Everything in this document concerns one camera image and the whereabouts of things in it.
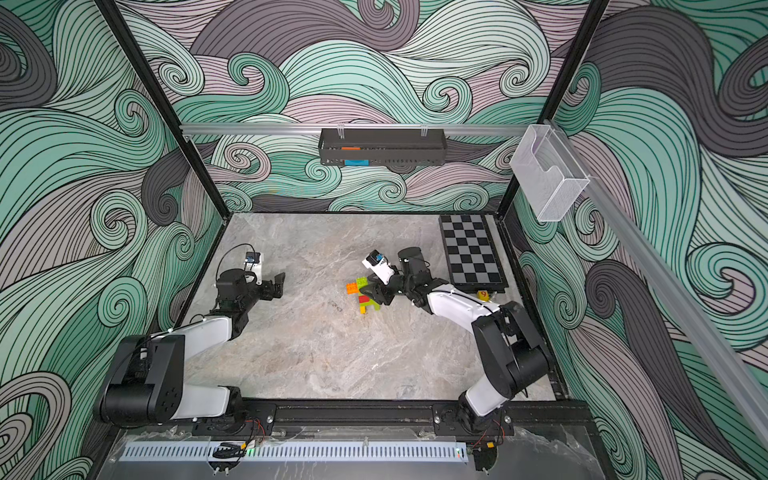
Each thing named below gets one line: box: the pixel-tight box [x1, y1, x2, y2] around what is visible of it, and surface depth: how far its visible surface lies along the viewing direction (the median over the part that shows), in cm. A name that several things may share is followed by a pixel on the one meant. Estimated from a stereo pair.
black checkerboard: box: [438, 214, 509, 294], surface depth 106 cm
